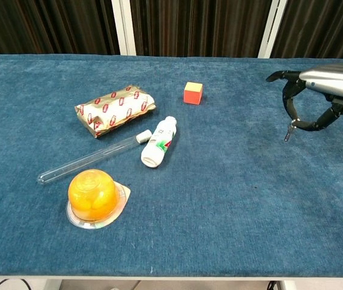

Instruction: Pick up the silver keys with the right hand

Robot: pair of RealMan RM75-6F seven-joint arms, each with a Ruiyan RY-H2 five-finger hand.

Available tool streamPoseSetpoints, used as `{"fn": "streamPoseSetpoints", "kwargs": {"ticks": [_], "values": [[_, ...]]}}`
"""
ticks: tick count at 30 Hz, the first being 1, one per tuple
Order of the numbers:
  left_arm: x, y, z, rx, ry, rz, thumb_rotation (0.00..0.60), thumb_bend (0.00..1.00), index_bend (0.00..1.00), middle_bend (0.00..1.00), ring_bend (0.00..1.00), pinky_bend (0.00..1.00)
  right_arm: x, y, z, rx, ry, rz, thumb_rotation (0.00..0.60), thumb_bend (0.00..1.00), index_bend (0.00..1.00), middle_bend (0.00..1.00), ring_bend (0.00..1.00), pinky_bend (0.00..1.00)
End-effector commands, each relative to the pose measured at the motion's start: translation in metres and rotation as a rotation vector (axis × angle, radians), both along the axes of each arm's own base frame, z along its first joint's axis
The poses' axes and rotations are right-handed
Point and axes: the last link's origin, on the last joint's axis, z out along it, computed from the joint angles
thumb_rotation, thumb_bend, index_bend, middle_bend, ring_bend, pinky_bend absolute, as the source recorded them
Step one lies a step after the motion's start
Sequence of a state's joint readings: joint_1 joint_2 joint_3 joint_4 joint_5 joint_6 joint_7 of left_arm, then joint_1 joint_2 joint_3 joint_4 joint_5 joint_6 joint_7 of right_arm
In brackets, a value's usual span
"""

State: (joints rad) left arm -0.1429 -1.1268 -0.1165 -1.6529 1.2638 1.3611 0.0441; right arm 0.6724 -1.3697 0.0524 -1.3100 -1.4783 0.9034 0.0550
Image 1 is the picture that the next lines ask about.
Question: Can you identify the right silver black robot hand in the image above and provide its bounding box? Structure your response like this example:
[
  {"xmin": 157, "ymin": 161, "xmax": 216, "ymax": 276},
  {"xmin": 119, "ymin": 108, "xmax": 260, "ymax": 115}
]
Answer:
[{"xmin": 266, "ymin": 63, "xmax": 343, "ymax": 132}]

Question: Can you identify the dark pleated curtain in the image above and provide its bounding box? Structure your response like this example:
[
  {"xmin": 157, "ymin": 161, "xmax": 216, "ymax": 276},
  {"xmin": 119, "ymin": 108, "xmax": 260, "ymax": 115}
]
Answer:
[
  {"xmin": 270, "ymin": 0, "xmax": 343, "ymax": 62},
  {"xmin": 129, "ymin": 0, "xmax": 272, "ymax": 58},
  {"xmin": 0, "ymin": 0, "xmax": 121, "ymax": 56}
]

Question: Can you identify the orange foam cube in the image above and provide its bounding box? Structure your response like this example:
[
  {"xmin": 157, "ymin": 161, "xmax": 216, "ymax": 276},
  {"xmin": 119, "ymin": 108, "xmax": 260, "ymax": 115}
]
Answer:
[{"xmin": 183, "ymin": 82, "xmax": 204, "ymax": 106}]

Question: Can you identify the blue table cloth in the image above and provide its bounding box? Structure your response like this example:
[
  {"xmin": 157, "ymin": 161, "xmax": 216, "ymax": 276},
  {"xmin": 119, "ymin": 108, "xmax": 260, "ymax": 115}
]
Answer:
[{"xmin": 0, "ymin": 54, "xmax": 343, "ymax": 277}]

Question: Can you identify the white plastic bottle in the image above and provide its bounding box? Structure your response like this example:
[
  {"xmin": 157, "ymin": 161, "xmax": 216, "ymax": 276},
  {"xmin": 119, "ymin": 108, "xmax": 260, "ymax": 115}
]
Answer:
[{"xmin": 140, "ymin": 115, "xmax": 178, "ymax": 169}]

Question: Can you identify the gold red snack packet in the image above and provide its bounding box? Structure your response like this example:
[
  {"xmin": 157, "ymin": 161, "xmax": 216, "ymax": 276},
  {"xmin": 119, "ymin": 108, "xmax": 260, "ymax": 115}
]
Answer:
[{"xmin": 74, "ymin": 85, "xmax": 157, "ymax": 139}]

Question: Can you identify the glass test tube white cap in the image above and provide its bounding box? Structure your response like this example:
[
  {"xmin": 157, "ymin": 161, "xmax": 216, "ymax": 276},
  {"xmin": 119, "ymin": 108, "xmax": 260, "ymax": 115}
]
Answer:
[{"xmin": 36, "ymin": 129, "xmax": 152, "ymax": 186}]

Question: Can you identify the orange fruit jelly cup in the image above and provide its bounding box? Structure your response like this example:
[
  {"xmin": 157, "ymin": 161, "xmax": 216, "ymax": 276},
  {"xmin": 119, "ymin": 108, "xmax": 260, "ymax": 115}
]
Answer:
[{"xmin": 66, "ymin": 169, "xmax": 132, "ymax": 230}]

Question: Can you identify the white frame post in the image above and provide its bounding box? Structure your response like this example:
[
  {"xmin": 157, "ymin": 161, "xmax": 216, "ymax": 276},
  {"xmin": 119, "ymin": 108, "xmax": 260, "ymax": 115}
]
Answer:
[
  {"xmin": 110, "ymin": 0, "xmax": 137, "ymax": 56},
  {"xmin": 256, "ymin": 0, "xmax": 282, "ymax": 59}
]

